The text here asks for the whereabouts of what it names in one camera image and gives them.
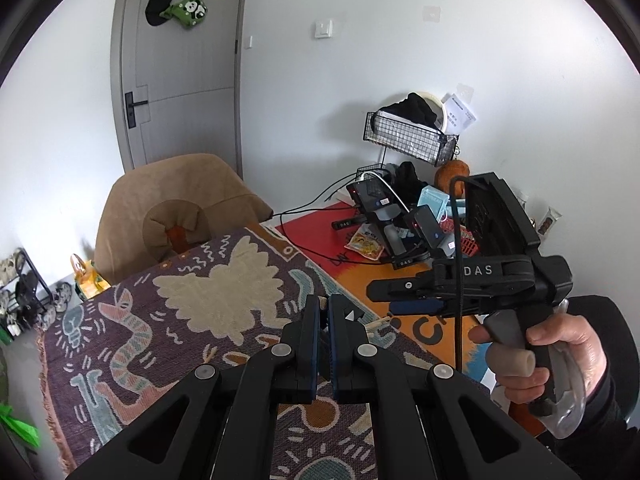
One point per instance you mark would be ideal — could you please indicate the black bag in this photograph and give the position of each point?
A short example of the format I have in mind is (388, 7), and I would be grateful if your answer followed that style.
(410, 177)

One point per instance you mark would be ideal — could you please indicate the printed purple blanket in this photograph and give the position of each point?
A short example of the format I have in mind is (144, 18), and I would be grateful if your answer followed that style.
(150, 375)

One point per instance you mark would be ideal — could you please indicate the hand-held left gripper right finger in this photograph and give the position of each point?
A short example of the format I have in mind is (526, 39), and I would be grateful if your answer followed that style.
(334, 360)

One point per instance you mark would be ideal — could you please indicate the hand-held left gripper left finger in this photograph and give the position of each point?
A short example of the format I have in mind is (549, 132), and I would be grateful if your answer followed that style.
(316, 355)

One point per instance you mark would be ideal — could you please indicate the white light switch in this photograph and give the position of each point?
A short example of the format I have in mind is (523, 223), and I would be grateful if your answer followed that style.
(323, 29)

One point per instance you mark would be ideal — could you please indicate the yellow snack packet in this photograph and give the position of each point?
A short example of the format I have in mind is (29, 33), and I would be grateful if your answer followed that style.
(367, 245)

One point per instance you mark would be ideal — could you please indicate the grey sneakers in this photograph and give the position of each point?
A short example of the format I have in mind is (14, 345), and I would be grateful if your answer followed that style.
(63, 296)

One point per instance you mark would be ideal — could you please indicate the grey door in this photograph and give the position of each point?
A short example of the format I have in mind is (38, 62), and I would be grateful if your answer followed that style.
(190, 90)

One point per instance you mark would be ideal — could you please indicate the tan upholstered chair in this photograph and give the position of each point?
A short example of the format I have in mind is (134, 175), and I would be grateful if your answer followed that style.
(190, 180)

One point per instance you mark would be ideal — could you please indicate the black shoe rack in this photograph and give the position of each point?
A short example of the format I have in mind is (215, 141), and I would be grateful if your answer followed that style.
(25, 300)

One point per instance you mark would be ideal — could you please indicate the white paper note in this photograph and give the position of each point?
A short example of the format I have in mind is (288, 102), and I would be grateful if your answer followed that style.
(460, 112)

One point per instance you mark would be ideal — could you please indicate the bright green plastic bag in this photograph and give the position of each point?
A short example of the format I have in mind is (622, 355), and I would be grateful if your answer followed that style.
(20, 425)

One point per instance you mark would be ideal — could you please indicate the white wall socket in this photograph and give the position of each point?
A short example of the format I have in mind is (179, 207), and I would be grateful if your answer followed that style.
(432, 13)

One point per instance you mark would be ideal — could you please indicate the black cloth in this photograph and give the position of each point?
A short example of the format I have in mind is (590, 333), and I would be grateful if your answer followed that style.
(410, 107)

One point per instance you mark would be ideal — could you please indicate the white round lid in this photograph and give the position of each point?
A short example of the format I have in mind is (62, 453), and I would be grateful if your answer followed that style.
(440, 110)

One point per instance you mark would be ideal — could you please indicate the light blue box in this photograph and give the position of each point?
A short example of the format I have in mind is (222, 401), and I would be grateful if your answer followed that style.
(432, 200)

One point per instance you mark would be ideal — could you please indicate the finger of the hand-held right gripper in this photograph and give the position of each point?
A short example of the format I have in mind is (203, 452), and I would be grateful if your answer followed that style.
(420, 306)
(400, 290)

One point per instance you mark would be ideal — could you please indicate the person's right forearm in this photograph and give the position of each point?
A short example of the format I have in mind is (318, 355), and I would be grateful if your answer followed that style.
(615, 435)

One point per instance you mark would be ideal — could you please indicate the black handheld device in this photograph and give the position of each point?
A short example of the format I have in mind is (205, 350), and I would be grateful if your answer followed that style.
(372, 197)
(425, 225)

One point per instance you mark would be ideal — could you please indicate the black hat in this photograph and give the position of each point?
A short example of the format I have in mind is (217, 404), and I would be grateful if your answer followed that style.
(157, 7)

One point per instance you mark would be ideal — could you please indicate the person's right hand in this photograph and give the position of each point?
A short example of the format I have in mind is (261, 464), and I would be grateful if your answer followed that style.
(575, 340)

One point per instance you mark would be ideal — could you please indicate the brown plush toy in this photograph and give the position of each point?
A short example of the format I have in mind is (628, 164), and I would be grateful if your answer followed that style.
(445, 177)

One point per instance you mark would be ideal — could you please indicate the red orange mat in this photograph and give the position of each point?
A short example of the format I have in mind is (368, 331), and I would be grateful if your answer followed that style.
(320, 232)

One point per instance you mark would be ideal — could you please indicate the yellow bag on floor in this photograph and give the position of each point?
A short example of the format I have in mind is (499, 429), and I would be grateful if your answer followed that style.
(90, 280)

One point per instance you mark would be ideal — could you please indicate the red plastic basket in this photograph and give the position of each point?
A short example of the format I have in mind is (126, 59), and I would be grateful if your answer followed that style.
(467, 242)

